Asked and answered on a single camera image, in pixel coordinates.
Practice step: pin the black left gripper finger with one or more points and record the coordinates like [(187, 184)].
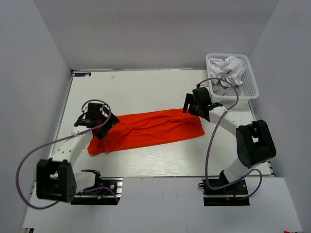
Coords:
[(101, 132), (110, 119)]

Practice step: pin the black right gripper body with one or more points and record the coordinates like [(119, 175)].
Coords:
[(197, 103)]

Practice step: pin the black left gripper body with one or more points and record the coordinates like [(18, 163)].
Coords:
[(103, 120)]

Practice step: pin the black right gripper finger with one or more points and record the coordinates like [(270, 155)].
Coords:
[(193, 110), (188, 106)]

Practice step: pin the orange t shirt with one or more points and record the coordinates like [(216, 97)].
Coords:
[(148, 129)]

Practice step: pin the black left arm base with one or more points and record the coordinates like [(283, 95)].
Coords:
[(102, 191)]

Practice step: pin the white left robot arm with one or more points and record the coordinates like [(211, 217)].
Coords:
[(55, 178)]

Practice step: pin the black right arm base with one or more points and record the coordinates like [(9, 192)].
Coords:
[(234, 195)]

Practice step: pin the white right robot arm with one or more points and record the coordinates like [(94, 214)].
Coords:
[(254, 142)]

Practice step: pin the grey t shirt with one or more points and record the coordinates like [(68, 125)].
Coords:
[(220, 90)]

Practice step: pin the white t shirt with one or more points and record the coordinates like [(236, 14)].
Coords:
[(230, 69)]

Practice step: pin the dark label sticker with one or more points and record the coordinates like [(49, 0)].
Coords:
[(82, 74)]

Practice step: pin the white plastic laundry basket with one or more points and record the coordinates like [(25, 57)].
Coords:
[(249, 89)]

